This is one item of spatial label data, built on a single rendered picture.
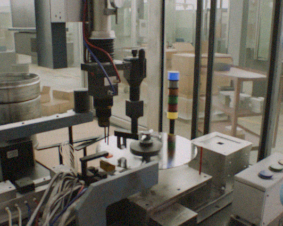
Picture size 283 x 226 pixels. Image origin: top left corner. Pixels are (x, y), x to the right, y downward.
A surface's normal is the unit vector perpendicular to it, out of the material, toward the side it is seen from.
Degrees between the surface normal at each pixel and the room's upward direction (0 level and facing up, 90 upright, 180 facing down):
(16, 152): 90
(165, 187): 0
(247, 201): 90
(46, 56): 90
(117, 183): 90
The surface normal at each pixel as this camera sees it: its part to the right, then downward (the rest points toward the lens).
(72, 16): 0.66, 0.20
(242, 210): -0.75, 0.17
